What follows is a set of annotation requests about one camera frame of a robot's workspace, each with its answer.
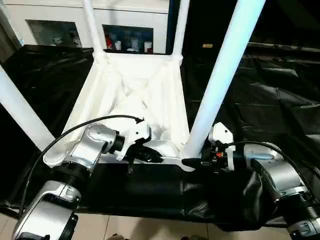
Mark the white plastic table top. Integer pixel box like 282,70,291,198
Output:
42,50,202,174

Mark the white plastic table leg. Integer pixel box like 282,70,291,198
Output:
0,64,57,154
181,0,268,172
82,0,108,60
170,0,191,62

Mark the black mat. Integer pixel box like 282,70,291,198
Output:
0,42,320,232

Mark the grey left robot foot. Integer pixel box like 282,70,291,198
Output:
107,233,131,240

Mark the grey robot foot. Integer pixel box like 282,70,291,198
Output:
180,234,209,240
107,233,131,240

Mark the grey right robot foot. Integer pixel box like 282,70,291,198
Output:
180,234,209,240

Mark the black metal bar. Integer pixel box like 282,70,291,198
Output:
247,42,320,56

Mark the white cabinet with glass doors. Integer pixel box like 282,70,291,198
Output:
0,0,172,54

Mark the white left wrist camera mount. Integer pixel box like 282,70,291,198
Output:
116,119,153,162

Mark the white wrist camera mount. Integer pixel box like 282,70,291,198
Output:
116,119,153,162
207,121,237,174

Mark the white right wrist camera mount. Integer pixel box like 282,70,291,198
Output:
207,121,237,174

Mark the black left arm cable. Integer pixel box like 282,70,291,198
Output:
17,114,146,217

